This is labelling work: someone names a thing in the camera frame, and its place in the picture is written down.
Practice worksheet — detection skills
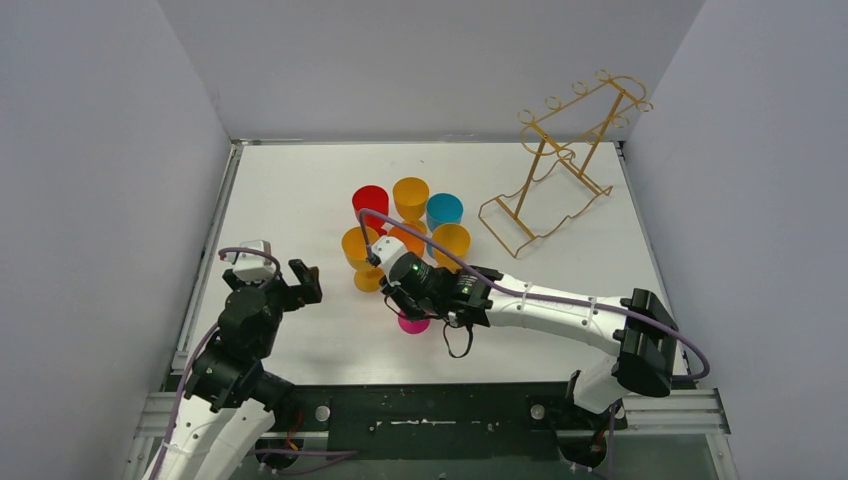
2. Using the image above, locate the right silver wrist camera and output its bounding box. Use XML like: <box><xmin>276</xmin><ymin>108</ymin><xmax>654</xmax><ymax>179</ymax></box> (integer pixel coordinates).
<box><xmin>367</xmin><ymin>236</ymin><xmax>408</xmax><ymax>274</ymax></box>

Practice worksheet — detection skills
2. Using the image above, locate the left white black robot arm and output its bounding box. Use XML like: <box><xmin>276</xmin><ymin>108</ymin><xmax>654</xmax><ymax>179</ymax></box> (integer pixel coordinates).
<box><xmin>144</xmin><ymin>259</ymin><xmax>323</xmax><ymax>479</ymax></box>

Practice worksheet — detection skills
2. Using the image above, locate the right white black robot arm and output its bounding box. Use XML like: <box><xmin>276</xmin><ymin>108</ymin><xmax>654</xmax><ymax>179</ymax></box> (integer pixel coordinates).
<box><xmin>379</xmin><ymin>253</ymin><xmax>678</xmax><ymax>429</ymax></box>

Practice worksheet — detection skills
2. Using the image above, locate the cyan wine glass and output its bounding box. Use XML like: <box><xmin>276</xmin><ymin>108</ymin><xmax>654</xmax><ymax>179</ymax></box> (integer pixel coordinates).
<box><xmin>425</xmin><ymin>192</ymin><xmax>465</xmax><ymax>236</ymax></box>

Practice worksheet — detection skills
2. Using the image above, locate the gold wire glass rack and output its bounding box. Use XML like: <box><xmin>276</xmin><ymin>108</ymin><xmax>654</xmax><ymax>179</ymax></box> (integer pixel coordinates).
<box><xmin>478</xmin><ymin>69</ymin><xmax>653</xmax><ymax>259</ymax></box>

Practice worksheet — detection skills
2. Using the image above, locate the red wine glass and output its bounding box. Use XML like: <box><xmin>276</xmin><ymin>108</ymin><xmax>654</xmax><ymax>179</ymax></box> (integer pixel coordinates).
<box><xmin>352</xmin><ymin>185</ymin><xmax>390</xmax><ymax>235</ymax></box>

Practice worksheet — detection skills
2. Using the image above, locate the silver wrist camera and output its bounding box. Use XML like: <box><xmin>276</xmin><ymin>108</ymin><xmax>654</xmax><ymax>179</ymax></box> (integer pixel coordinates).
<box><xmin>222</xmin><ymin>240</ymin><xmax>275</xmax><ymax>284</ymax></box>
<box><xmin>367</xmin><ymin>236</ymin><xmax>408</xmax><ymax>274</ymax></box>

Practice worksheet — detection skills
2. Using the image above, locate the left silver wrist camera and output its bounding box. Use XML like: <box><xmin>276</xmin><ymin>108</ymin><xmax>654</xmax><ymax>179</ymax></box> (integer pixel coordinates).
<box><xmin>222</xmin><ymin>240</ymin><xmax>275</xmax><ymax>284</ymax></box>

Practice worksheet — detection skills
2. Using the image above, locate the magenta wine glass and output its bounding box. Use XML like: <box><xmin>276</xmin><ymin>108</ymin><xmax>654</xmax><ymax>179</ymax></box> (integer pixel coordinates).
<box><xmin>397</xmin><ymin>314</ymin><xmax>431</xmax><ymax>335</ymax></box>

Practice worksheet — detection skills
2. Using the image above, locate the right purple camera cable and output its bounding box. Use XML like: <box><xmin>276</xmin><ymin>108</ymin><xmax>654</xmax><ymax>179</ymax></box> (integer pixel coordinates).
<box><xmin>357</xmin><ymin>207</ymin><xmax>711</xmax><ymax>480</ymax></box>

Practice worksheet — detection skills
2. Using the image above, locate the yellow wine glass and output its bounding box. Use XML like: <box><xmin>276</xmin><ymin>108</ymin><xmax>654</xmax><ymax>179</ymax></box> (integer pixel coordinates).
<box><xmin>430</xmin><ymin>223</ymin><xmax>472</xmax><ymax>272</ymax></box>
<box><xmin>341</xmin><ymin>226</ymin><xmax>383</xmax><ymax>293</ymax></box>
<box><xmin>392</xmin><ymin>177</ymin><xmax>430</xmax><ymax>233</ymax></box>

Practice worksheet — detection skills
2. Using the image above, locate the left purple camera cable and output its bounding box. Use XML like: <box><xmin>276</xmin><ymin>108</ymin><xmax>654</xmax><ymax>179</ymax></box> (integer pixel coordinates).
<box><xmin>146</xmin><ymin>246</ymin><xmax>283</xmax><ymax>480</ymax></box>

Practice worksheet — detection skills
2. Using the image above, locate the purple camera cable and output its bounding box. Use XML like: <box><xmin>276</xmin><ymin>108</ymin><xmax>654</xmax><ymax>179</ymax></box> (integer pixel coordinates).
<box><xmin>357</xmin><ymin>207</ymin><xmax>711</xmax><ymax>480</ymax></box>
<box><xmin>146</xmin><ymin>246</ymin><xmax>283</xmax><ymax>480</ymax></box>

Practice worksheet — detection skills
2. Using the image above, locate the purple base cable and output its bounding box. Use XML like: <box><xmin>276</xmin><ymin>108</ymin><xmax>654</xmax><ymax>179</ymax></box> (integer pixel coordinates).
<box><xmin>251</xmin><ymin>447</ymin><xmax>359</xmax><ymax>477</ymax></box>

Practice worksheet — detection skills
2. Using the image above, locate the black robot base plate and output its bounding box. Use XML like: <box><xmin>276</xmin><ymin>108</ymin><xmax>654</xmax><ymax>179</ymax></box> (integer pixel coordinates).
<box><xmin>255</xmin><ymin>381</ymin><xmax>627</xmax><ymax>469</ymax></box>

